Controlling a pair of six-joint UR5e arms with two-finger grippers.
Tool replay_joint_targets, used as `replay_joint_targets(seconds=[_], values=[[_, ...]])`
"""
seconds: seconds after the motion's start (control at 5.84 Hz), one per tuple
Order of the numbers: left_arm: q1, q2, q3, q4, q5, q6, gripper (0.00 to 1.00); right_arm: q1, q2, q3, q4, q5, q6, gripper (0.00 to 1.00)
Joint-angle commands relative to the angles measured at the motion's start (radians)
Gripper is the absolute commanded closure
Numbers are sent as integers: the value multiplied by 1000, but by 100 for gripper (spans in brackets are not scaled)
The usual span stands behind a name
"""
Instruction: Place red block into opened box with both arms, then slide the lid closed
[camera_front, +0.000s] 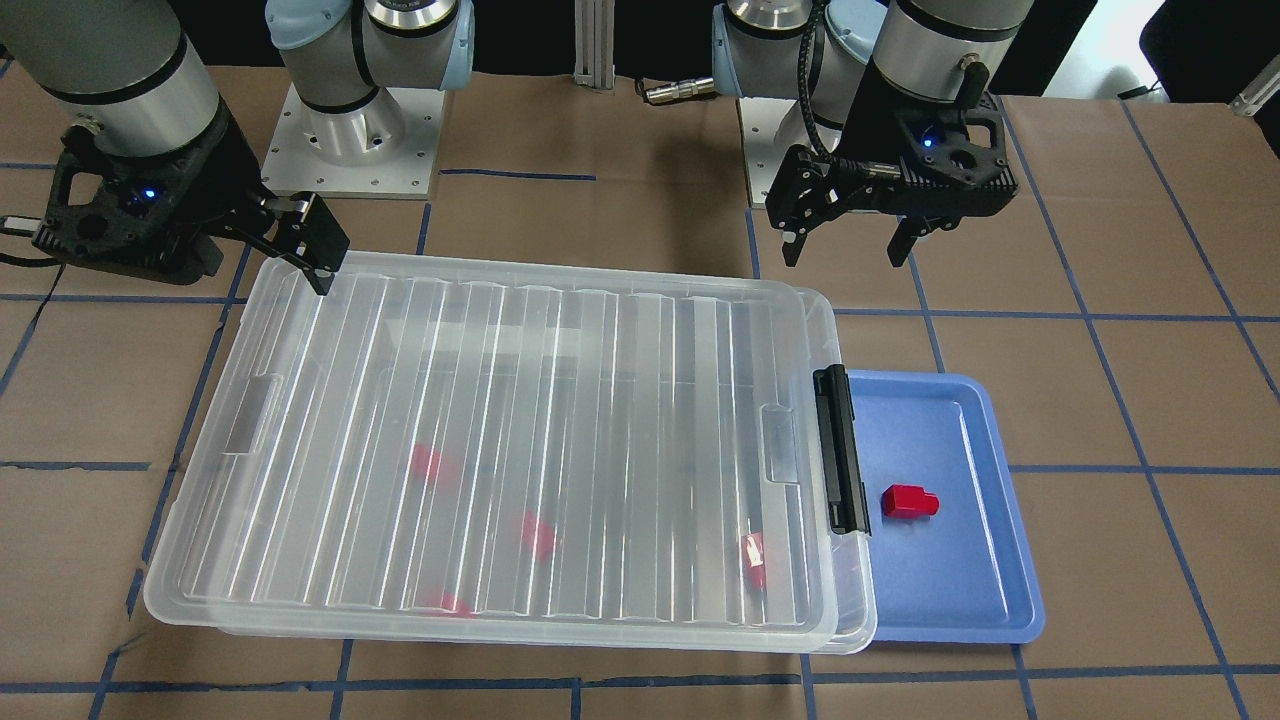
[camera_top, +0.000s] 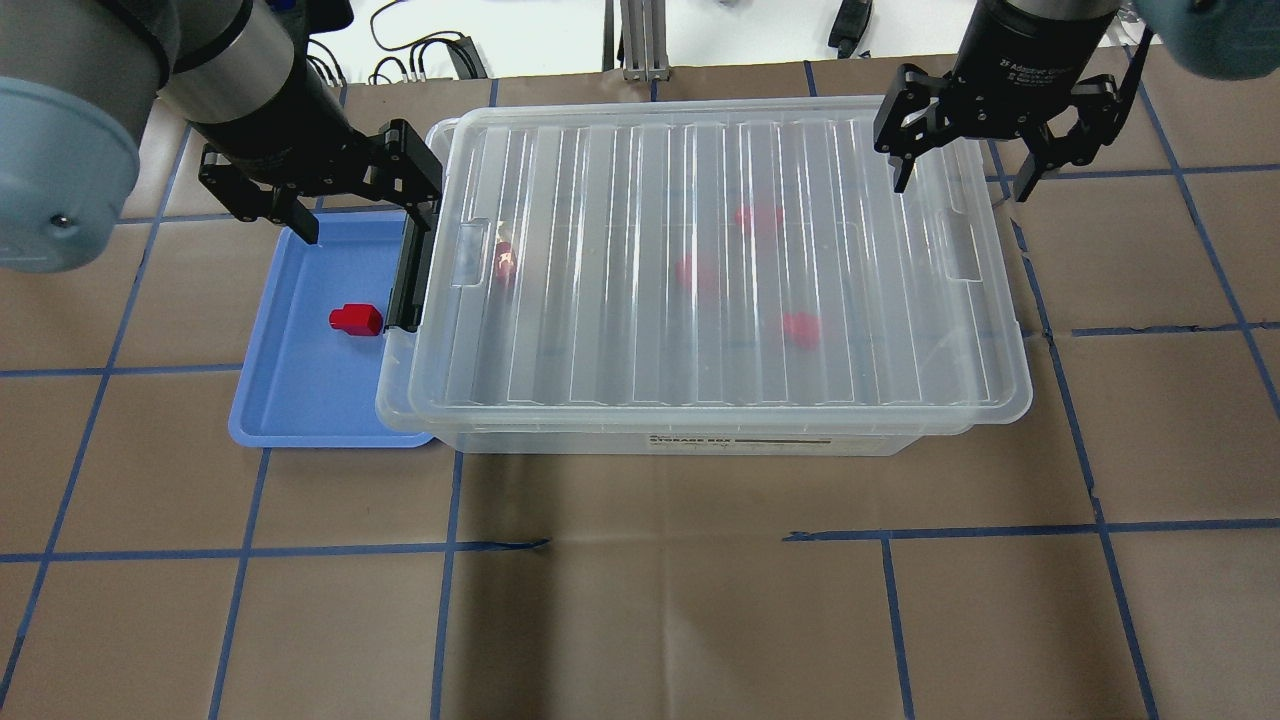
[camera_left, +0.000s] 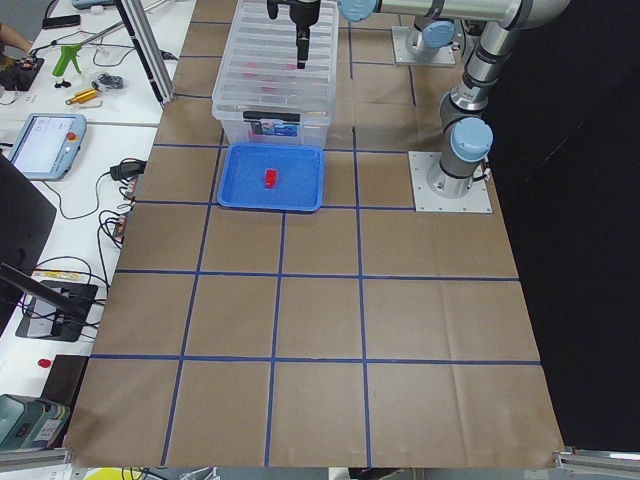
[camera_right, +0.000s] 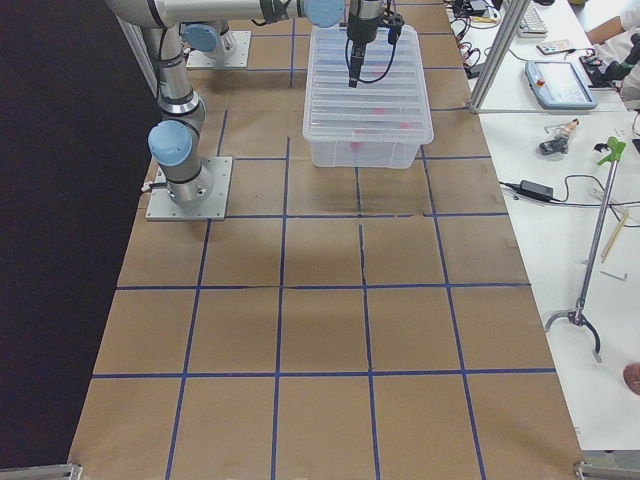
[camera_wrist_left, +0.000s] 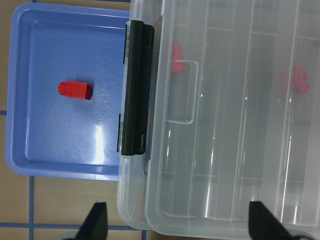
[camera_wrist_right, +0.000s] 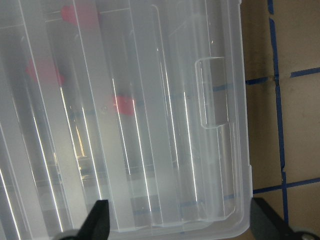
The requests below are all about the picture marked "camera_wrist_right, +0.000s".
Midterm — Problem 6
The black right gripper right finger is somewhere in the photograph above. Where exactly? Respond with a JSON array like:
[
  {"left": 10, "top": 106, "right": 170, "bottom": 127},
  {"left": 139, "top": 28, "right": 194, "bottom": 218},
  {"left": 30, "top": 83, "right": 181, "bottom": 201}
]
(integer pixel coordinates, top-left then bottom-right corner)
[{"left": 250, "top": 197, "right": 320, "bottom": 240}]

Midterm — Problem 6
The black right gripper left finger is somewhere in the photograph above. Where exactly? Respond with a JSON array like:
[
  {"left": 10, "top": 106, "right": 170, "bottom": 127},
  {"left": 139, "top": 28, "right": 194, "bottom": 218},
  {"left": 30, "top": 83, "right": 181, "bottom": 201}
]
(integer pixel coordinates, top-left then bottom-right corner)
[{"left": 55, "top": 199, "right": 110, "bottom": 240}]

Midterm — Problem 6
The clear plastic box lid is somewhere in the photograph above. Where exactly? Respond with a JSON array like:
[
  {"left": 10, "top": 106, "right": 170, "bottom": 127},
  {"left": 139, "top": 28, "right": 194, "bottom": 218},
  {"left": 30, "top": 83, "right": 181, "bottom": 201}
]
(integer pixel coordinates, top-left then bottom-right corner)
[{"left": 0, "top": 0, "right": 253, "bottom": 240}]

